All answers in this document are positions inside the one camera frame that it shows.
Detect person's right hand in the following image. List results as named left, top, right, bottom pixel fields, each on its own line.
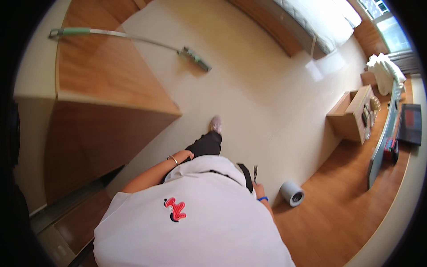
left=252, top=182, right=268, bottom=200

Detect white cylindrical trash can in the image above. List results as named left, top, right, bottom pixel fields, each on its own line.
left=280, top=180, right=305, bottom=208

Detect red and black box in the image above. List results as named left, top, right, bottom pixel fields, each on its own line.
left=383, top=137, right=399, bottom=165

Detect wooden nightstand with open drawer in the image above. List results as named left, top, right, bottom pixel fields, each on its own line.
left=326, top=84, right=382, bottom=145

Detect green-handled flat mop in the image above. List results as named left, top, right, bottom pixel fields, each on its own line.
left=49, top=27, right=213, bottom=73

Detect person's left hand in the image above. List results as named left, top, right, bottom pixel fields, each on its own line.
left=174, top=150, right=195, bottom=165

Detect pile of white towels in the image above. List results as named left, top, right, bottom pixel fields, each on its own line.
left=366, top=53, right=407, bottom=97

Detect black flat screen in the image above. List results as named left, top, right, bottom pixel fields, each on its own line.
left=396, top=103, right=423, bottom=146

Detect wooden wardrobe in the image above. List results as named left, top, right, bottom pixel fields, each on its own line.
left=13, top=0, right=183, bottom=205

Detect grey-edged wooden desk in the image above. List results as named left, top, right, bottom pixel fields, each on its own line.
left=366, top=79, right=415, bottom=191

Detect person's legs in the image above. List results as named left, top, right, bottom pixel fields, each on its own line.
left=185, top=115, right=223, bottom=158

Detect white mattress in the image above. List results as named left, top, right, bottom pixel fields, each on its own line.
left=273, top=0, right=363, bottom=55

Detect window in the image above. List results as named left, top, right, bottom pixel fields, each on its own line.
left=358, top=0, right=413, bottom=54

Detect grey curtain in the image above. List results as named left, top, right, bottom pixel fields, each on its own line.
left=388, top=50, right=421, bottom=75

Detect person's body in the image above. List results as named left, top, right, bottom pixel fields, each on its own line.
left=93, top=155, right=296, bottom=267

